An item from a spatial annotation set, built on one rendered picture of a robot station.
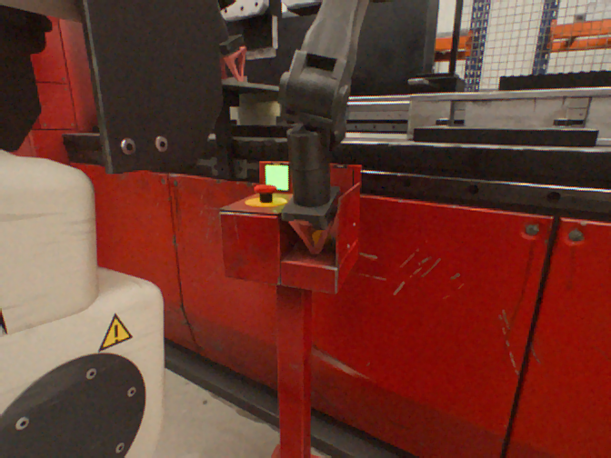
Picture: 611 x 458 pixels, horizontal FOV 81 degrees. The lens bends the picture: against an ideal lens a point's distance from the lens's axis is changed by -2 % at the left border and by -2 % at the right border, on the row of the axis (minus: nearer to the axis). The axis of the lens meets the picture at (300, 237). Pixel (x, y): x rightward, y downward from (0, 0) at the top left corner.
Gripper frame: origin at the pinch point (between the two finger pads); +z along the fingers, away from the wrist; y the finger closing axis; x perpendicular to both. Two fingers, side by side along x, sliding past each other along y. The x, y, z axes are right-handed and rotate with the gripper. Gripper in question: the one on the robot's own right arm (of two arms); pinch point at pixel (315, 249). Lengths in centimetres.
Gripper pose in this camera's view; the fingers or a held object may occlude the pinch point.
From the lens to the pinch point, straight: 59.9
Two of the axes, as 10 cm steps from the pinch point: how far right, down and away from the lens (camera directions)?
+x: -9.4, -1.0, 3.1
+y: 3.2, -5.1, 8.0
